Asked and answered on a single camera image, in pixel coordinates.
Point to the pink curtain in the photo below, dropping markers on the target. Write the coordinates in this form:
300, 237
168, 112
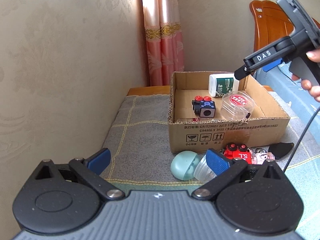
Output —
164, 42

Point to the black toy block red wheels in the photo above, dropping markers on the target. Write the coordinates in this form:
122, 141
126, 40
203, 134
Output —
204, 106

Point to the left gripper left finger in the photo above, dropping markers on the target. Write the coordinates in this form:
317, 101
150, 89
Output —
88, 171

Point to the clear plastic jar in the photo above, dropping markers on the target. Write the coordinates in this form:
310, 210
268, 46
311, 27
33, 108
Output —
203, 172

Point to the wooden bed headboard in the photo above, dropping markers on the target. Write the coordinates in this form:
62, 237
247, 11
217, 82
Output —
271, 23

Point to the mint green oval case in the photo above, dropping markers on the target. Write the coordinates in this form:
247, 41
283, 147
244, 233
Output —
184, 164

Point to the pink keychain charm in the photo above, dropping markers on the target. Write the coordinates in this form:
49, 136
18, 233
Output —
260, 155

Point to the grey green checked mat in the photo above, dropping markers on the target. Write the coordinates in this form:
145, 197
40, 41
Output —
141, 157

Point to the open cardboard box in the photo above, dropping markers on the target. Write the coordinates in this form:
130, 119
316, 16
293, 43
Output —
265, 126

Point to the white green medicine bottle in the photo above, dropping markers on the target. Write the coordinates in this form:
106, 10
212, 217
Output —
221, 84

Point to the black glossy case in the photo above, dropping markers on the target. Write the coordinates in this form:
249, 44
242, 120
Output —
281, 149

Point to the clear round box red label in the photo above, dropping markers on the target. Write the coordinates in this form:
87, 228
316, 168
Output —
237, 105

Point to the red toy train block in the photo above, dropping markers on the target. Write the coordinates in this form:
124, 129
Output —
233, 151

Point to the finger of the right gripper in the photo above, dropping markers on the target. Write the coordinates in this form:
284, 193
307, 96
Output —
272, 65
278, 49

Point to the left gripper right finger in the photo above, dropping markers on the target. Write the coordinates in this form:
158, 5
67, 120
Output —
227, 171

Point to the person right hand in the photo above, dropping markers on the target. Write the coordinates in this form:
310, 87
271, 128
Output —
314, 91

